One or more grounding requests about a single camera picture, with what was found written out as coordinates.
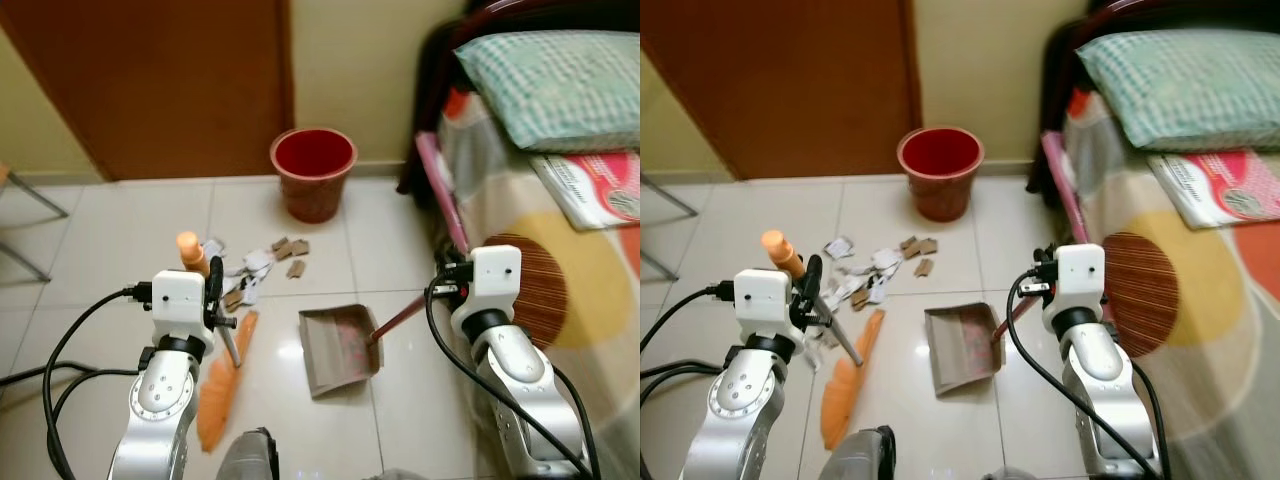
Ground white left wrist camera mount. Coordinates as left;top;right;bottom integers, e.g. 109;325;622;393
149;269;209;338
732;267;798;338

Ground brown dustpan with red handle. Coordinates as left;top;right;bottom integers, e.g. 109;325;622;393
298;291;433;400
923;290;1043;400

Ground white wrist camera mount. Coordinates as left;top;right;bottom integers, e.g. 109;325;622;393
466;244;524;314
732;267;798;338
1052;242;1107;312
149;269;209;338

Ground metal chair legs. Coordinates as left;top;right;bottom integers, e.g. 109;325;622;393
640;172;701;283
0;163;71;284

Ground orange broom with metal handle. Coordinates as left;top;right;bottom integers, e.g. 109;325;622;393
176;231;260;454
761;229;887;452

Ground green checked pillow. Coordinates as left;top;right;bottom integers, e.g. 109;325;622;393
1074;29;1280;153
454;30;641;153

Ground brown wooden door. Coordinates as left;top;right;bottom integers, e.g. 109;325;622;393
0;0;295;182
640;0;922;182

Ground red and white magazine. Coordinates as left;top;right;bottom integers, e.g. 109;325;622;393
529;150;641;233
1147;149;1280;232

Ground red plastic waste bin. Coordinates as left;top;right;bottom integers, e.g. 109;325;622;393
896;126;987;224
269;127;359;224

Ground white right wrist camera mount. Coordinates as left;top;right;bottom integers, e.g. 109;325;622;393
466;244;524;314
1052;242;1107;312

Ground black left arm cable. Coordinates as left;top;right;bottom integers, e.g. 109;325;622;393
640;282;736;480
0;284;154;480

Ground grey robot leg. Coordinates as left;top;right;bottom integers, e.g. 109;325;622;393
828;425;898;480
214;427;282;480

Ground bed with patterned sheet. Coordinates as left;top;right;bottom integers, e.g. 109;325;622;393
415;85;641;480
1040;85;1280;480

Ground dark wooden headboard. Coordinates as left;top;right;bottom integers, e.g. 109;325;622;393
396;0;641;196
1024;0;1280;196

